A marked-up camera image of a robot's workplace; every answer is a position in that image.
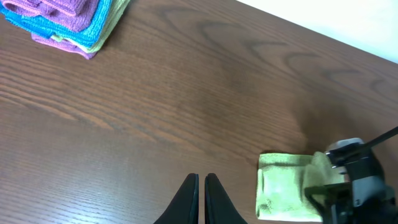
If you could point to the folded purple cloth on top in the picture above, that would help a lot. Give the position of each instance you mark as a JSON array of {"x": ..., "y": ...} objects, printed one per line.
[{"x": 75, "y": 15}]

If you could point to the green microfiber cloth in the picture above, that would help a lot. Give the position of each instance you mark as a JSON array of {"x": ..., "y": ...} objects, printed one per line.
[{"x": 281, "y": 180}]

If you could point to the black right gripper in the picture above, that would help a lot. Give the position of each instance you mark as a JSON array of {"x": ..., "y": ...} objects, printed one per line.
[{"x": 366, "y": 198}]

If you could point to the folded purple cloth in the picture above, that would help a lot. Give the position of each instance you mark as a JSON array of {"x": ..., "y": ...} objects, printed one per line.
[
  {"x": 75, "y": 15},
  {"x": 63, "y": 45}
]

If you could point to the folded yellow-green cloth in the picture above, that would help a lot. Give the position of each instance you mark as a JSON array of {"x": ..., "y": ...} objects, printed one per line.
[{"x": 105, "y": 31}]

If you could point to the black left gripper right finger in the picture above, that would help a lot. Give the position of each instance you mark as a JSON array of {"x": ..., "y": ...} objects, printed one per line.
[{"x": 219, "y": 208}]

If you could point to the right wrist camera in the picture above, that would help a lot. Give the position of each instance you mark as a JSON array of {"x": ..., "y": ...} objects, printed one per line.
[{"x": 347, "y": 151}]

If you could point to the folded purple cloth at bottom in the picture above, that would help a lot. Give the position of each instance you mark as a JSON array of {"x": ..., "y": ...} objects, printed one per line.
[{"x": 63, "y": 45}]

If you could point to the folded blue cloth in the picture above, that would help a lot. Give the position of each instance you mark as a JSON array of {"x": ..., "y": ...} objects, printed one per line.
[{"x": 39, "y": 26}]

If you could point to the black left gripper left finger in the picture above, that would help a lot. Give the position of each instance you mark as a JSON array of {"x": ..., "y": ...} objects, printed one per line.
[{"x": 183, "y": 208}]

